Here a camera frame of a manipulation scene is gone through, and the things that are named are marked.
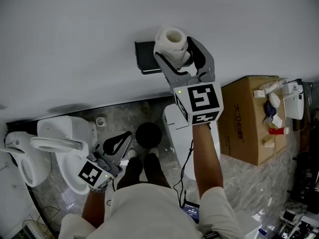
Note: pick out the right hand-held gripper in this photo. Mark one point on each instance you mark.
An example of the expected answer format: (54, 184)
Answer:
(202, 97)

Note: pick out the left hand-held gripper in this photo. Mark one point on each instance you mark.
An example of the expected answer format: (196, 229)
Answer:
(89, 174)

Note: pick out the white toilet paper roll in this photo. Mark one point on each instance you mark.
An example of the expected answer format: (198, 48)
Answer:
(172, 48)

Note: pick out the person's left forearm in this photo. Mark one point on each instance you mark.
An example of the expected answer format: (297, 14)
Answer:
(93, 208)

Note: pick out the person's right forearm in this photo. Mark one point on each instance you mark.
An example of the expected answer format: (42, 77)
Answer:
(207, 158)

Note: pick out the white toilet with raised lid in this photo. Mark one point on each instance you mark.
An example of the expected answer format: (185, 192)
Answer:
(72, 173)

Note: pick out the white toilet with closed lid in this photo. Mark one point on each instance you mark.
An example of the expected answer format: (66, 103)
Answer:
(184, 138)

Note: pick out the white egg-shaped toilet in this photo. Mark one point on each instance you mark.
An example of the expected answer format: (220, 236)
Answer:
(27, 168)

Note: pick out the white appliance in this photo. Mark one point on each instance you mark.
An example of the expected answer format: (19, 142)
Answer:
(294, 103)

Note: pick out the person's left white shoe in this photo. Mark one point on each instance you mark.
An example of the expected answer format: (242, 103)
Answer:
(132, 154)

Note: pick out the person's white shoe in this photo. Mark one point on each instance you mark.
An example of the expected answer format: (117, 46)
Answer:
(154, 151)
(132, 154)

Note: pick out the small white round floor fitting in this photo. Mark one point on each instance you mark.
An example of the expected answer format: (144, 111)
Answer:
(101, 121)

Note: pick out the black waste bin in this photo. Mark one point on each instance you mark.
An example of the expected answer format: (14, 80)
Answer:
(148, 136)

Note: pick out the person's right white shoe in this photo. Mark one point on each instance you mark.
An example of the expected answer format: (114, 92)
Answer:
(154, 151)

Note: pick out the person's dark trousers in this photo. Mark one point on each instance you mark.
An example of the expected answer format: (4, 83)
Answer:
(152, 170)

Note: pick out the silver wristwatch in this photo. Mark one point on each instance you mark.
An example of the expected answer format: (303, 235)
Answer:
(97, 189)

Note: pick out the person's white shirt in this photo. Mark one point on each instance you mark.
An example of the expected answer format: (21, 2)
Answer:
(149, 213)

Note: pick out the small white carton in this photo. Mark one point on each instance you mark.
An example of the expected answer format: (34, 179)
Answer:
(259, 93)

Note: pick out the brown cardboard box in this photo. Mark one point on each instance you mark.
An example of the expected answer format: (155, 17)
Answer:
(249, 133)

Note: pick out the dark purple pouch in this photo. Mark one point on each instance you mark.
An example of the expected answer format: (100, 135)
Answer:
(270, 108)

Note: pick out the white oval pouch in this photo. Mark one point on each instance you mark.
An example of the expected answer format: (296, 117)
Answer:
(274, 99)

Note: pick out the small pale purple packet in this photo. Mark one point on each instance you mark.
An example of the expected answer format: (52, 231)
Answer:
(267, 119)

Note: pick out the dark phone with lit screen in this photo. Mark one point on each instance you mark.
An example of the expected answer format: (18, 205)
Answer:
(191, 211)

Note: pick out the white angular packet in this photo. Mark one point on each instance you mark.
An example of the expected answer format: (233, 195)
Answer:
(276, 121)

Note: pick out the red bottle with white cap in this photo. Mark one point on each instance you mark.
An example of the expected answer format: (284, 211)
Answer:
(277, 131)

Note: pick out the beige block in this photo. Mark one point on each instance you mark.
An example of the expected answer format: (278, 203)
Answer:
(269, 143)

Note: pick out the white cabinet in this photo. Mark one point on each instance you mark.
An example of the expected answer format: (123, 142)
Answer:
(249, 225)

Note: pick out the cluttered dark equipment rack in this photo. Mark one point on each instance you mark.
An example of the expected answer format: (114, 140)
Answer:
(309, 173)

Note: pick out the small blue device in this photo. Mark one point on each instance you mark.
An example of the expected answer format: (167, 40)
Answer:
(262, 231)

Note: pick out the black wall shelf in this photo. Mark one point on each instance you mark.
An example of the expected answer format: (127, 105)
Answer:
(145, 56)

